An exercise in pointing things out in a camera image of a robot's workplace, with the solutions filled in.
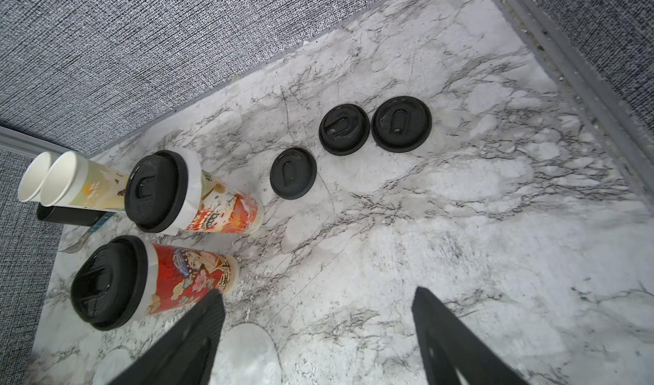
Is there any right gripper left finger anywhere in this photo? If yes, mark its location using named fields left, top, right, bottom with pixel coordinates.
left=112, top=290, right=226, bottom=384

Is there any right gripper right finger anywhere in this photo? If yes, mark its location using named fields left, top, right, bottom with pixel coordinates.
left=411, top=287, right=526, bottom=384

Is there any red paper cup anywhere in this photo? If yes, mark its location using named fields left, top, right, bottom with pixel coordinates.
left=131, top=242, right=239, bottom=320

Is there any black lid front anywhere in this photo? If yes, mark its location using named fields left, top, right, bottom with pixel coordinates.
left=124, top=150, right=189, bottom=233
left=71, top=235, right=148, bottom=330

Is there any black lid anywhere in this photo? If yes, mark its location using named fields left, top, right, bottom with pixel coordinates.
left=124, top=150, right=189, bottom=233
left=269, top=148, right=317, bottom=200
left=71, top=235, right=148, bottom=330
left=318, top=104, right=371, bottom=156
left=371, top=95, right=433, bottom=153

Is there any translucent paper disc middle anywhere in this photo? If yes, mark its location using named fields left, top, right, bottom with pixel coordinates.
left=209, top=324, right=282, bottom=385

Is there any black cylindrical cup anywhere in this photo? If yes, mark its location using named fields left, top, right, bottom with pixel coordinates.
left=37, top=204, right=107, bottom=227

